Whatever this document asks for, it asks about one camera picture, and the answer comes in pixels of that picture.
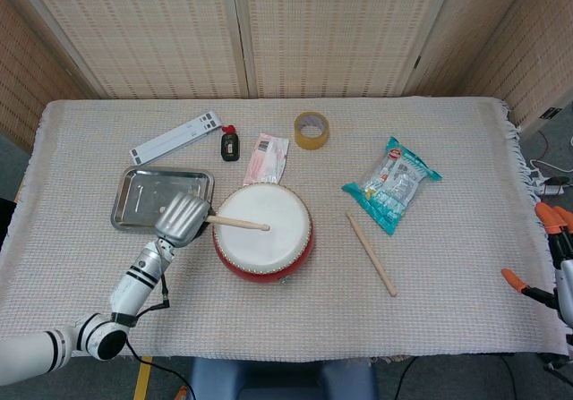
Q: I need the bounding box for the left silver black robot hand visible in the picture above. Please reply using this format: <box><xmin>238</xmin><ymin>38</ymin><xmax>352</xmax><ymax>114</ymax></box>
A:
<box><xmin>153</xmin><ymin>191</ymin><xmax>216</xmax><ymax>249</ymax></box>

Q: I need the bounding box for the right orange-tipped robot hand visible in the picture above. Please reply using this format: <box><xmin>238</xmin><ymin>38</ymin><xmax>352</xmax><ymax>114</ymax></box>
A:
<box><xmin>500</xmin><ymin>201</ymin><xmax>573</xmax><ymax>329</ymax></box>

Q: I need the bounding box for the wooden drumstick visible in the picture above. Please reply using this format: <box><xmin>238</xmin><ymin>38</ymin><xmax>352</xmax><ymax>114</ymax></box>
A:
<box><xmin>345</xmin><ymin>211</ymin><xmax>398</xmax><ymax>298</ymax></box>
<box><xmin>206</xmin><ymin>215</ymin><xmax>271</xmax><ymax>233</ymax></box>

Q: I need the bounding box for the rectangular stainless steel tray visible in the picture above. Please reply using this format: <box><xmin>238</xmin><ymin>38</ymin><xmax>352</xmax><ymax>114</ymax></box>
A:
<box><xmin>110</xmin><ymin>165</ymin><xmax>216</xmax><ymax>234</ymax></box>

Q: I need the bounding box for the red drum with white skin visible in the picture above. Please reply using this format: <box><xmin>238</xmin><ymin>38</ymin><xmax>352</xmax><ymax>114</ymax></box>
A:
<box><xmin>211</xmin><ymin>183</ymin><xmax>316</xmax><ymax>285</ymax></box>

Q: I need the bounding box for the small dark bottle red cap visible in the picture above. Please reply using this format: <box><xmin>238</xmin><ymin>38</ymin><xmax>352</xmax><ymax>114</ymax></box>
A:
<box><xmin>219</xmin><ymin>123</ymin><xmax>241</xmax><ymax>163</ymax></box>

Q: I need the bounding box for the white power strip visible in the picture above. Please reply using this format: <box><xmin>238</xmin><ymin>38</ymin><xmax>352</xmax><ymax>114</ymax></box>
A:
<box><xmin>532</xmin><ymin>169</ymin><xmax>568</xmax><ymax>196</ymax></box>

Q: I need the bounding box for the pink and white packet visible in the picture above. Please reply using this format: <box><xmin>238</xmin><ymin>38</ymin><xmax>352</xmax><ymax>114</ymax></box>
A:
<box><xmin>242</xmin><ymin>132</ymin><xmax>291</xmax><ymax>186</ymax></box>

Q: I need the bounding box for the beige woven tablecloth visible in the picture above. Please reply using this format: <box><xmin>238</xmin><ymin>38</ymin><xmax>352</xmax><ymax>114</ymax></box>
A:
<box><xmin>0</xmin><ymin>97</ymin><xmax>569</xmax><ymax>361</ymax></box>

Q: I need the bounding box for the yellowish packing tape roll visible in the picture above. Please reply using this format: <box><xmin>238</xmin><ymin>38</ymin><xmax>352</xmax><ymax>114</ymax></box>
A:
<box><xmin>294</xmin><ymin>111</ymin><xmax>331</xmax><ymax>151</ymax></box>

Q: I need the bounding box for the woven folding screen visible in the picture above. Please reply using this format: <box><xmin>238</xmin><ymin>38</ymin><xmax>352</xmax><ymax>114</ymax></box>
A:
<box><xmin>0</xmin><ymin>0</ymin><xmax>573</xmax><ymax>150</ymax></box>

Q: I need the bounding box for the blue seat base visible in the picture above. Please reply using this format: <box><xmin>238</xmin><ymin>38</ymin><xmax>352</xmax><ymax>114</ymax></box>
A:
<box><xmin>186</xmin><ymin>355</ymin><xmax>378</xmax><ymax>400</ymax></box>

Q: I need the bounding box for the teal clear snack bag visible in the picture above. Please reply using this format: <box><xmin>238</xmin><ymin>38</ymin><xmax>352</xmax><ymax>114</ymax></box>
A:
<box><xmin>341</xmin><ymin>136</ymin><xmax>443</xmax><ymax>237</ymax></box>

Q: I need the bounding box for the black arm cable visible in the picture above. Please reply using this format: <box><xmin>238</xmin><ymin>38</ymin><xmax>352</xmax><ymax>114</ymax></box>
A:
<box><xmin>124</xmin><ymin>270</ymin><xmax>196</xmax><ymax>400</ymax></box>

